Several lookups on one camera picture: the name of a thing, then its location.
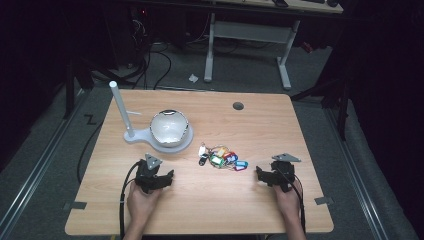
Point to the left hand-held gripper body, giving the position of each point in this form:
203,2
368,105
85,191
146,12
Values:
148,175

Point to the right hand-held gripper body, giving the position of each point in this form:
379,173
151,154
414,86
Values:
282,171

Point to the person's left hand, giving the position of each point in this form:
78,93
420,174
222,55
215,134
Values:
141,201

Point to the person's right hand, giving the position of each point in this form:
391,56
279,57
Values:
288,200

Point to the bunch of coloured key tags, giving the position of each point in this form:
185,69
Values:
222,159

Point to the grey tape strip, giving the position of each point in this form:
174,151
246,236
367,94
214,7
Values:
324,200
76,205

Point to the white stand with pole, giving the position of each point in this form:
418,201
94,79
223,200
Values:
121,106

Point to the black tripod stand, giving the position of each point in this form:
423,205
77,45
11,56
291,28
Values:
333,93

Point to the white paper scrap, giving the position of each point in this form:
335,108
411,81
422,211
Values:
193,78

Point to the small red object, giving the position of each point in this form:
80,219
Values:
307,47

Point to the desk with white legs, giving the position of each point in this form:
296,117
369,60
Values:
253,32

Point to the black device on desk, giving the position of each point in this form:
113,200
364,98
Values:
280,3

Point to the black computer mouse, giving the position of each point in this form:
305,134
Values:
332,3

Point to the metal floor rail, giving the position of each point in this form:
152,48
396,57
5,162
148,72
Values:
30,173
356,173

